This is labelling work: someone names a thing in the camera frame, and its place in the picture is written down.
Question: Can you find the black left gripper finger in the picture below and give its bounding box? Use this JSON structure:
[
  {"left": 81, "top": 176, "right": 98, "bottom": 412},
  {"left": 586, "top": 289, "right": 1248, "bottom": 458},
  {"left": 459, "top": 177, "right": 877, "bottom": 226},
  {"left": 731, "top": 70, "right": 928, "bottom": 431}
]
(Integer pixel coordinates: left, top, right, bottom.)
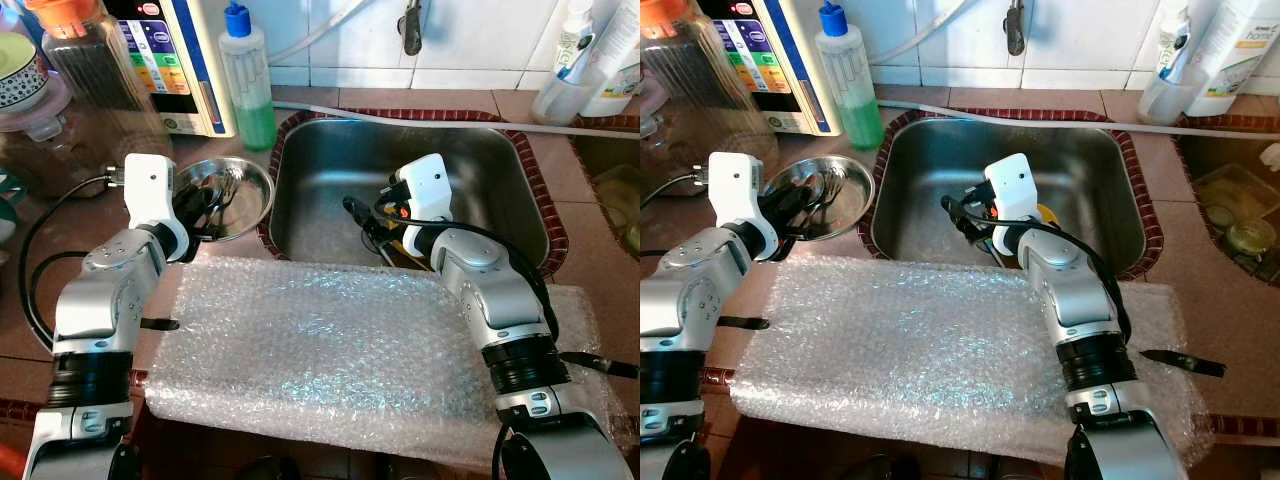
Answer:
[
  {"left": 790, "top": 177, "right": 829, "bottom": 236},
  {"left": 198, "top": 178, "right": 233, "bottom": 236}
]

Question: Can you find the stainless steel bowl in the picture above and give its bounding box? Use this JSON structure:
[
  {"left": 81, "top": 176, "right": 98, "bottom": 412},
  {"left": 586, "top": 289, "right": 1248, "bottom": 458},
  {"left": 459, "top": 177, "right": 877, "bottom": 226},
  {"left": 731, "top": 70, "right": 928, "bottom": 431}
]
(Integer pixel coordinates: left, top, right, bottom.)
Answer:
[
  {"left": 765, "top": 155, "right": 876, "bottom": 243},
  {"left": 172, "top": 155, "right": 275, "bottom": 243}
]

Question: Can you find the stainless steel sink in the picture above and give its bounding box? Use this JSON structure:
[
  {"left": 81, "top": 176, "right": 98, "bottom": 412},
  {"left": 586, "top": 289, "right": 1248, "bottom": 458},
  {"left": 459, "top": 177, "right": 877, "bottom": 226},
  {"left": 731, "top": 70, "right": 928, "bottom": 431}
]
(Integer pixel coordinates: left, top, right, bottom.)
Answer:
[
  {"left": 872, "top": 118, "right": 1149, "bottom": 273},
  {"left": 270, "top": 118, "right": 551, "bottom": 271}
]

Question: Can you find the white straight pipe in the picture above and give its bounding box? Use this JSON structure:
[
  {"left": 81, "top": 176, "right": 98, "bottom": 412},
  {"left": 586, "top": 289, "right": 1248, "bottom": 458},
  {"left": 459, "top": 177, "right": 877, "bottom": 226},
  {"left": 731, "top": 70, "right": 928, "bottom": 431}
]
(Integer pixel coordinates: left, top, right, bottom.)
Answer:
[
  {"left": 272, "top": 100, "right": 641, "bottom": 139},
  {"left": 878, "top": 98, "right": 1280, "bottom": 141}
]

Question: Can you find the green liquid bottle blue cap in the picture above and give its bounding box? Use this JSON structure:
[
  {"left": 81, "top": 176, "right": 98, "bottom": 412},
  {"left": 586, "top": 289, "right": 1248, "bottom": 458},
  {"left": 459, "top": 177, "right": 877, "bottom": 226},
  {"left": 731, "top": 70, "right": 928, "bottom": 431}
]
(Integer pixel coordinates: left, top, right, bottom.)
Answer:
[
  {"left": 218, "top": 3, "right": 278, "bottom": 153},
  {"left": 815, "top": 0, "right": 886, "bottom": 151}
]

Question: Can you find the clear bubble wrap sheet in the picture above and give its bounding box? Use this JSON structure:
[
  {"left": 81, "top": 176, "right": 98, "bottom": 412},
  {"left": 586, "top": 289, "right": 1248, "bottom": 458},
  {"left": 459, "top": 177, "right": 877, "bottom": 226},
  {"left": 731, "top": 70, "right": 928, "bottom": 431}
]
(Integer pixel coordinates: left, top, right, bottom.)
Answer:
[
  {"left": 145, "top": 255, "right": 626, "bottom": 471},
  {"left": 730, "top": 255, "right": 1216, "bottom": 466}
]

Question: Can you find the white water purifier appliance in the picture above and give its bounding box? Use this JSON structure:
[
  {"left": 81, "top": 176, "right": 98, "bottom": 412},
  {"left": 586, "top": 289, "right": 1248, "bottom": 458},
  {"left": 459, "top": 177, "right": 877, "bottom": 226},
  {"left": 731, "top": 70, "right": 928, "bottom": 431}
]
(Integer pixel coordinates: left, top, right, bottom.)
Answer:
[
  {"left": 105, "top": 0, "right": 238, "bottom": 138},
  {"left": 700, "top": 0, "right": 841, "bottom": 136}
]

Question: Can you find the dark metal faucet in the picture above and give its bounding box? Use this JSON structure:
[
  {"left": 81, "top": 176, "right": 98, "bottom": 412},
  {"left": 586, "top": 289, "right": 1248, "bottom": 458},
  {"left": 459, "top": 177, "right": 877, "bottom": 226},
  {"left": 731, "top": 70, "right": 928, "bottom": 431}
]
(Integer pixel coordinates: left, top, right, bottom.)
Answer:
[
  {"left": 1005, "top": 0, "right": 1029, "bottom": 56},
  {"left": 398, "top": 0, "right": 423, "bottom": 56}
]

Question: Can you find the clear plastic food container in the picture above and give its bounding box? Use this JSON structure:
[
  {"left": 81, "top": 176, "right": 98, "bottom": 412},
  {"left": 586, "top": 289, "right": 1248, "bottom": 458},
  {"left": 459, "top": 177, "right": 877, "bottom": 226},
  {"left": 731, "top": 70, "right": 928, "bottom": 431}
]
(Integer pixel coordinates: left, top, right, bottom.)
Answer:
[
  {"left": 595, "top": 165, "right": 641, "bottom": 229},
  {"left": 1195, "top": 165, "right": 1271, "bottom": 231}
]

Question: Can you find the glass jar orange lid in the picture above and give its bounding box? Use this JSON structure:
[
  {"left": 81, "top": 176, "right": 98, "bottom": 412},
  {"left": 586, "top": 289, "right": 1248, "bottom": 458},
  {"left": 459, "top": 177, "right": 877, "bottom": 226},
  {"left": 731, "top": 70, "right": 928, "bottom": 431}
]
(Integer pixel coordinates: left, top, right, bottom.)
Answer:
[
  {"left": 640, "top": 0, "right": 776, "bottom": 166},
  {"left": 25, "top": 0, "right": 171, "bottom": 166}
]

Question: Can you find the clear plastic cup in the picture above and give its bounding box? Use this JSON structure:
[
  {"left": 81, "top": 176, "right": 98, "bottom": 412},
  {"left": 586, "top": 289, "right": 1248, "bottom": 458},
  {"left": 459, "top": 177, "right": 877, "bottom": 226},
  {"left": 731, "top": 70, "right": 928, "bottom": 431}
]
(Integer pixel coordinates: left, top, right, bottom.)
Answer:
[
  {"left": 532, "top": 70, "right": 596, "bottom": 126},
  {"left": 1137, "top": 70, "right": 1196, "bottom": 126}
]

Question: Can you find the dark side basin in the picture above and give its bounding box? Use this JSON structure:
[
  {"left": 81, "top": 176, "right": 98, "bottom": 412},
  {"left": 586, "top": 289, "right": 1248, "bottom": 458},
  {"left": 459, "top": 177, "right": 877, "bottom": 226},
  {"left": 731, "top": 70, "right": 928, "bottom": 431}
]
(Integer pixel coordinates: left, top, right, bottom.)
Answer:
[
  {"left": 570, "top": 135, "right": 641, "bottom": 259},
  {"left": 1175, "top": 135, "right": 1280, "bottom": 286}
]

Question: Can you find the patterned ceramic bowl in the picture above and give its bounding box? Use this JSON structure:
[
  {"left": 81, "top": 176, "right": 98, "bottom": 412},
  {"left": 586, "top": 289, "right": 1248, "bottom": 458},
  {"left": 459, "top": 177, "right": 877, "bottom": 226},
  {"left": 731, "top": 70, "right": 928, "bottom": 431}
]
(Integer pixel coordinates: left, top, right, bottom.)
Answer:
[{"left": 0, "top": 33, "right": 49, "bottom": 111}]

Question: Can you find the large white detergent bottle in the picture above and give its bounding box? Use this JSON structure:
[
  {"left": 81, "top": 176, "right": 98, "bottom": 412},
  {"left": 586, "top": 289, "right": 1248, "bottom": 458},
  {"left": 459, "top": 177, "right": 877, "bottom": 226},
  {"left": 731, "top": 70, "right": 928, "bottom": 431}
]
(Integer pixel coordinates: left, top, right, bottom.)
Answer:
[
  {"left": 1185, "top": 0, "right": 1280, "bottom": 118},
  {"left": 580, "top": 0, "right": 641, "bottom": 119}
]

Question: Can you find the small white green-label bottle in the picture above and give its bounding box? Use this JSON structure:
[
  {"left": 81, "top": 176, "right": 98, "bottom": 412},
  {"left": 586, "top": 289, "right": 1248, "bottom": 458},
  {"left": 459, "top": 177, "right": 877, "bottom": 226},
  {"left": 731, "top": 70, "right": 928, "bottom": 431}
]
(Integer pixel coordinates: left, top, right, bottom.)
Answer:
[
  {"left": 1160, "top": 0, "right": 1201, "bottom": 86},
  {"left": 555, "top": 0, "right": 598, "bottom": 86}
]

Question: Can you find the round greenish lid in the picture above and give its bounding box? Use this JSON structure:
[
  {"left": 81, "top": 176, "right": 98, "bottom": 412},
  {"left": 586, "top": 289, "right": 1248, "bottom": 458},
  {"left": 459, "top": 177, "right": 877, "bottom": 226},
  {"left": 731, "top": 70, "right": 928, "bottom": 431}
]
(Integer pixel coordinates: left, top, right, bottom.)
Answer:
[{"left": 1225, "top": 215, "right": 1278, "bottom": 257}]

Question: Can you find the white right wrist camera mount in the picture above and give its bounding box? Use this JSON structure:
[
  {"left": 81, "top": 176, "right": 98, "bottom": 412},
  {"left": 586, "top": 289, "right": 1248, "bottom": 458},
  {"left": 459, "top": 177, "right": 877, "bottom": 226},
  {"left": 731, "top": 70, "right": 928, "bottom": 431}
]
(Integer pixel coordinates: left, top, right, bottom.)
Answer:
[
  {"left": 395, "top": 153, "right": 454, "bottom": 256},
  {"left": 983, "top": 153, "right": 1041, "bottom": 256}
]

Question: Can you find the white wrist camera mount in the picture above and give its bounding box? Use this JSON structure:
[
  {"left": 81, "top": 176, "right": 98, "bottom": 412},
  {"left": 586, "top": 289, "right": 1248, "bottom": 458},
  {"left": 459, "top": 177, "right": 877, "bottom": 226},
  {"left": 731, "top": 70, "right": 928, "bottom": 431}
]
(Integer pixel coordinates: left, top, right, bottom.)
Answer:
[
  {"left": 706, "top": 152, "right": 767, "bottom": 257},
  {"left": 122, "top": 153, "right": 189, "bottom": 259},
  {"left": 395, "top": 153, "right": 454, "bottom": 256},
  {"left": 983, "top": 153, "right": 1041, "bottom": 256}
]

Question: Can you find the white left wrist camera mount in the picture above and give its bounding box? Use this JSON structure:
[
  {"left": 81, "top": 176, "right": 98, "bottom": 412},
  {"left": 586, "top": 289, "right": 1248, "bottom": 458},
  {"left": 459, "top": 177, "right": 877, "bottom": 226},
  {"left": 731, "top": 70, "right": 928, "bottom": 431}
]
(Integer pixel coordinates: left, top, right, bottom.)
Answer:
[
  {"left": 706, "top": 152, "right": 767, "bottom": 257},
  {"left": 122, "top": 153, "right": 189, "bottom": 259}
]

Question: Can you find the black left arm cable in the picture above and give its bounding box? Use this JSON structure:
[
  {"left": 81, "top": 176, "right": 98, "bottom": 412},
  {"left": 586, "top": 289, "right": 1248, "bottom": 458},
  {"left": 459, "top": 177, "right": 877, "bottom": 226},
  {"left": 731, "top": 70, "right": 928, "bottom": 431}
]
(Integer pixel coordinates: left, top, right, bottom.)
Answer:
[
  {"left": 17, "top": 173, "right": 126, "bottom": 353},
  {"left": 640, "top": 170, "right": 709, "bottom": 208}
]

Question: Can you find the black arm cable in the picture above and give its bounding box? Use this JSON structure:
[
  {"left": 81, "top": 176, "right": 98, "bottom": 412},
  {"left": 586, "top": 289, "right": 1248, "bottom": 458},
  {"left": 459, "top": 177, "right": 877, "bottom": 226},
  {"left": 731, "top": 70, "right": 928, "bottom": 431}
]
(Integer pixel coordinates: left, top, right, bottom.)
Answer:
[
  {"left": 965, "top": 195, "right": 1133, "bottom": 346},
  {"left": 640, "top": 170, "right": 709, "bottom": 208},
  {"left": 375, "top": 195, "right": 561, "bottom": 341},
  {"left": 17, "top": 173, "right": 126, "bottom": 353}
]

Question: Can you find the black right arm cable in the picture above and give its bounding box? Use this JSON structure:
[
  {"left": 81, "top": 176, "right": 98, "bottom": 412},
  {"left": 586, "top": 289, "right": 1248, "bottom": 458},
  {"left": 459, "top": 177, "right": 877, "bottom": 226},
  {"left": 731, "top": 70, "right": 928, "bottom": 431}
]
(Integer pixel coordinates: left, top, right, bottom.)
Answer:
[
  {"left": 965, "top": 195, "right": 1133, "bottom": 346},
  {"left": 375, "top": 195, "right": 561, "bottom": 341}
]

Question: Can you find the white flexible hose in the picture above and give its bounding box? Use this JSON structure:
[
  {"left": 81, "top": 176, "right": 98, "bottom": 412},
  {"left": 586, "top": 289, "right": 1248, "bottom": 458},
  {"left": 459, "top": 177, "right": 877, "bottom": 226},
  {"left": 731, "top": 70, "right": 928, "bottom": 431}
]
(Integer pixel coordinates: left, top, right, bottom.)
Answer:
[
  {"left": 268, "top": 0, "right": 391, "bottom": 63},
  {"left": 870, "top": 0, "right": 986, "bottom": 63}
]

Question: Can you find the black right arm strap tail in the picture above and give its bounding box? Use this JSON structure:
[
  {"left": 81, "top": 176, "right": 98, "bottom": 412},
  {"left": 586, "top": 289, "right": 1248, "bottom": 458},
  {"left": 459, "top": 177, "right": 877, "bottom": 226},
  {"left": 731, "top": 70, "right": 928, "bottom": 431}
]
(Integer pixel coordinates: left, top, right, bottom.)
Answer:
[
  {"left": 1140, "top": 348, "right": 1226, "bottom": 379},
  {"left": 558, "top": 350, "right": 639, "bottom": 379}
]

